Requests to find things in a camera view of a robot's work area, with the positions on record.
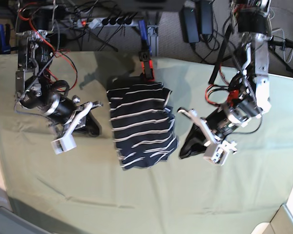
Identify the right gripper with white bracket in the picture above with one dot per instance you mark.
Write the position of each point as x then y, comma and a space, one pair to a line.
73, 119

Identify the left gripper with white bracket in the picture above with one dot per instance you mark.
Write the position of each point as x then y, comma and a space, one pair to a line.
208, 136

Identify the navy white striped T-shirt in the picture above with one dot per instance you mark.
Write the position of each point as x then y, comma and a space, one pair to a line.
142, 122

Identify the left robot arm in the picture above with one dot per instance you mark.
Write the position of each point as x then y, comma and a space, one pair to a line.
248, 91

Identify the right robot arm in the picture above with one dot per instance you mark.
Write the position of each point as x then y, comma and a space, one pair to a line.
37, 92

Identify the light green table cloth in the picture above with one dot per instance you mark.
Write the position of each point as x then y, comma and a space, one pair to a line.
85, 191

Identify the blue orange centre clamp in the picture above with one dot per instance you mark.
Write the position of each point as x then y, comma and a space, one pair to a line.
145, 53

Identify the white power strip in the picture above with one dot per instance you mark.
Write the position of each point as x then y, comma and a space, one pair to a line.
93, 23

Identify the blue black left clamp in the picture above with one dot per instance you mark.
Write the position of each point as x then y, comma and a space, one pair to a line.
5, 34

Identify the black tripod stand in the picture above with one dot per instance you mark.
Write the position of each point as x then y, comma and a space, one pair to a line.
283, 45

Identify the black power adapter brick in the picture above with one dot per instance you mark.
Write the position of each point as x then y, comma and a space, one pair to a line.
189, 25

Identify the grey aluminium frame post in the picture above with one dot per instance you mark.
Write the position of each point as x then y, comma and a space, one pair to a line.
152, 20

